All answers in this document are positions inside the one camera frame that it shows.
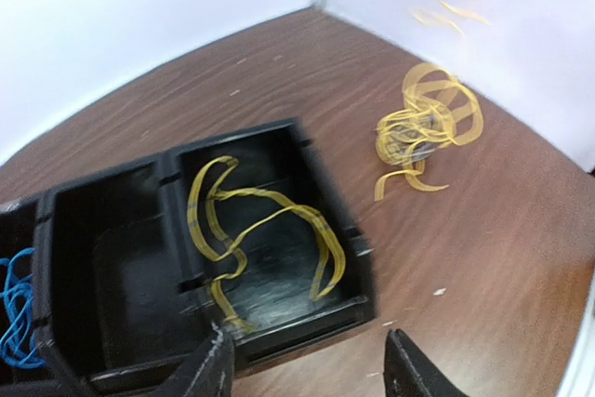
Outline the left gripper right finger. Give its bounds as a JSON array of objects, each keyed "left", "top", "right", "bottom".
[{"left": 383, "top": 329, "right": 467, "bottom": 397}]

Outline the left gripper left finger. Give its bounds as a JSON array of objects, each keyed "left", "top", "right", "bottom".
[{"left": 148, "top": 322, "right": 234, "bottom": 397}]

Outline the yellow cable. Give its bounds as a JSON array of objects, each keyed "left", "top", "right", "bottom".
[
  {"left": 374, "top": 0, "right": 492, "bottom": 203},
  {"left": 186, "top": 155, "right": 348, "bottom": 336}
]

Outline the blue cable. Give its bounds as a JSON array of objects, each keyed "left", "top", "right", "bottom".
[{"left": 0, "top": 247, "right": 47, "bottom": 368}]

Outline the black three-compartment bin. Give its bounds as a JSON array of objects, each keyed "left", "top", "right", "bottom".
[{"left": 1, "top": 119, "right": 376, "bottom": 396}]

